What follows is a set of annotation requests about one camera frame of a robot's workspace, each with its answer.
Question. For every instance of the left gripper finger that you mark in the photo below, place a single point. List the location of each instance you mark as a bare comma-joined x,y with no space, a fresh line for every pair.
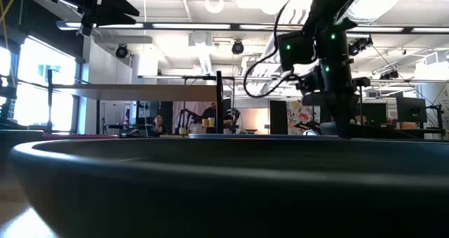
119,4
115,20

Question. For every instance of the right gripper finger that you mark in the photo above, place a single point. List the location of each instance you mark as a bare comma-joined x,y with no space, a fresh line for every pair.
337,120
348,120

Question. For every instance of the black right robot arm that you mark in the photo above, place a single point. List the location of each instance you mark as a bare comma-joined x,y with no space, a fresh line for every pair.
333,55

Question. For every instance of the black background robot arm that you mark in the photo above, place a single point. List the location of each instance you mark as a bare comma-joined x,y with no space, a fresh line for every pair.
234,118
182,118

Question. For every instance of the wooden shelf with black legs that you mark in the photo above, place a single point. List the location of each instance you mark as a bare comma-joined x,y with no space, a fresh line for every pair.
140,92

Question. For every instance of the black computer monitor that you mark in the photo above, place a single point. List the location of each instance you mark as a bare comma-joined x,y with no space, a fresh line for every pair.
411,110
373,113

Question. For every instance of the white and black ball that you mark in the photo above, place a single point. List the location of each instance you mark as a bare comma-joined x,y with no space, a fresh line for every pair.
310,132

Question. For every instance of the black ceiling spotlight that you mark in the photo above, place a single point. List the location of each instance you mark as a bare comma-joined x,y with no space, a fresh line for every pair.
121,52
237,48

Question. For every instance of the black spotlight cluster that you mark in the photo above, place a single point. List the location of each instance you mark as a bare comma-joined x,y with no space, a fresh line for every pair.
354,49
389,75

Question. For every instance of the black cabinet panel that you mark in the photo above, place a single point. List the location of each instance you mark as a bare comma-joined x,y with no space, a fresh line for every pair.
278,117

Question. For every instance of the linear ceiling light strip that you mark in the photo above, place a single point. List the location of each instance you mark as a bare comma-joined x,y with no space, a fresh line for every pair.
191,26

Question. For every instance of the black equipment stand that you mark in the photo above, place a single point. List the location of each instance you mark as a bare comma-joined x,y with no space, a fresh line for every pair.
440,122

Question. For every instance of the person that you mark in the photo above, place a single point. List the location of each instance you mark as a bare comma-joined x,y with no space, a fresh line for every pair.
210,111
158,120

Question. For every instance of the bright window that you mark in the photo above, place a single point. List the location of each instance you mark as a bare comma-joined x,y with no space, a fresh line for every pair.
42,104

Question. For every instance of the floral wall poster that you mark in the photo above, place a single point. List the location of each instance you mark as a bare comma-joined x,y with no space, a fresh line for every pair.
296,117

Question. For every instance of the black metal workstation frame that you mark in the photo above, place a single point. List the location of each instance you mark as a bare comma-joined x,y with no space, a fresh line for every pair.
200,77

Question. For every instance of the silver ventilation duct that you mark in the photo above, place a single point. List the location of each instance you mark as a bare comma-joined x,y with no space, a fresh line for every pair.
379,3

